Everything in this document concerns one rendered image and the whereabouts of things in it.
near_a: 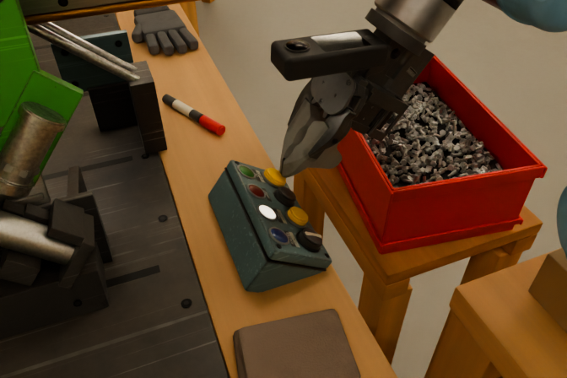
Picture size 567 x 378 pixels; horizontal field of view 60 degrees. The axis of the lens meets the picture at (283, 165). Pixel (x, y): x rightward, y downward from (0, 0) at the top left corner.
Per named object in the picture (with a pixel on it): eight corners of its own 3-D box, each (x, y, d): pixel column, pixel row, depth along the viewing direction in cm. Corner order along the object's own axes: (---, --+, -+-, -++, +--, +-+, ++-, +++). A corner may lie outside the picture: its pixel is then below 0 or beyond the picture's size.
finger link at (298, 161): (321, 199, 59) (366, 140, 56) (283, 189, 56) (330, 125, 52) (310, 183, 62) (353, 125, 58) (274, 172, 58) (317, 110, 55)
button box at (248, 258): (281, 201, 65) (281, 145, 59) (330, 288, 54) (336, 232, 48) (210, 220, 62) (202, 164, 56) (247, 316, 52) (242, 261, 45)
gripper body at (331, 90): (379, 148, 56) (447, 60, 52) (326, 126, 51) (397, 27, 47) (348, 113, 62) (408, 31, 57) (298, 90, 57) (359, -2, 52)
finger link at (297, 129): (310, 183, 62) (353, 125, 58) (274, 172, 58) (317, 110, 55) (301, 168, 64) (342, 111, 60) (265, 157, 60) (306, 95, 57)
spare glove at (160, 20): (121, 21, 100) (119, 9, 98) (172, 12, 103) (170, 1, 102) (143, 64, 86) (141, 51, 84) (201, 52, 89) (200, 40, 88)
